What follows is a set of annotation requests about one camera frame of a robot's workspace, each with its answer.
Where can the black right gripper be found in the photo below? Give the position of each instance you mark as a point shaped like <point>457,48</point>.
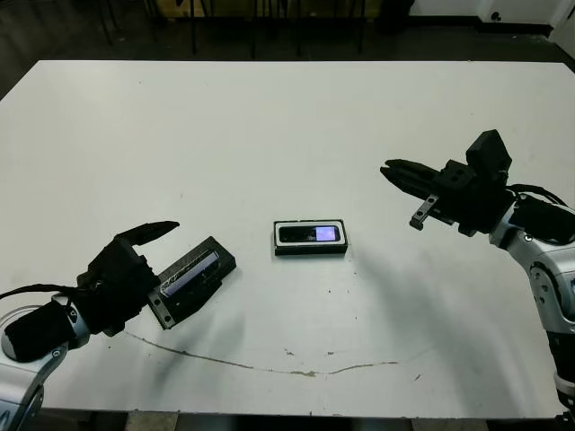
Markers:
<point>467,206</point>

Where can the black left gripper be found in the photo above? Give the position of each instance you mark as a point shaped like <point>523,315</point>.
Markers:
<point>117,287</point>

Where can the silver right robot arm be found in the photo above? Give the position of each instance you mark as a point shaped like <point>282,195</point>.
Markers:
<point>548,278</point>

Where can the black box base white insert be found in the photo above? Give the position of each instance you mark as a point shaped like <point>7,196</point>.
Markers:
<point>310,250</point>

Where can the black metal furniture leg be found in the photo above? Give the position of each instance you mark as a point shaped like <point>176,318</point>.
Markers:
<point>194,27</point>

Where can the yellow wooden board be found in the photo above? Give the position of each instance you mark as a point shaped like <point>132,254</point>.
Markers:
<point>173,6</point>

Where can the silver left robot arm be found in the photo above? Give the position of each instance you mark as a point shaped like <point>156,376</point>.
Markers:
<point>27,332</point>

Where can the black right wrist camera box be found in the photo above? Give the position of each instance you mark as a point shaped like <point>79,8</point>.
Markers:
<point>489,152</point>

